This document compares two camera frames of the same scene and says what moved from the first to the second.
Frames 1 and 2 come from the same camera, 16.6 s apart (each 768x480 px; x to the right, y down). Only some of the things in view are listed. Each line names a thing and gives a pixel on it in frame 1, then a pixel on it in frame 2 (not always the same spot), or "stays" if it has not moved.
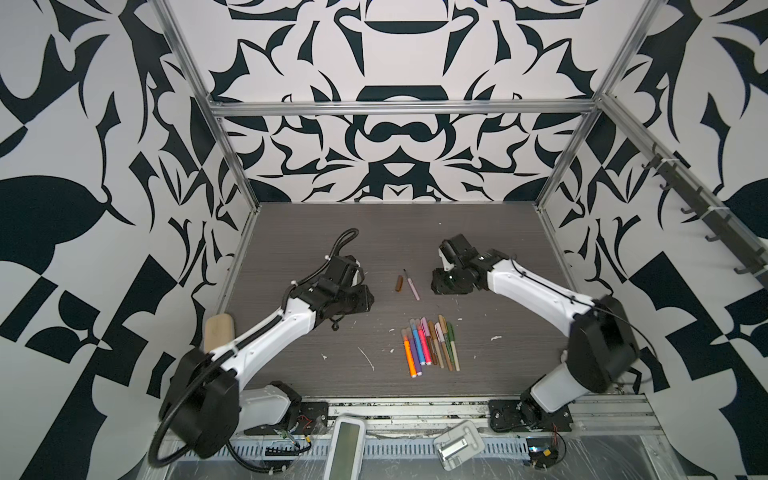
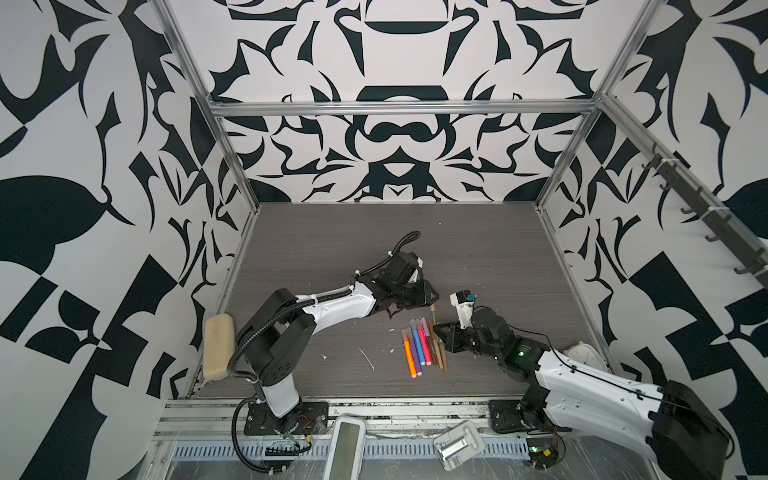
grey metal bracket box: x=458 y=444 stays
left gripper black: x=364 y=303 → x=426 y=292
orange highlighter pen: x=409 y=357 stays
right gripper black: x=439 y=287 → x=452 y=339
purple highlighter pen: x=414 y=353 stays
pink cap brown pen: x=427 y=334 stays
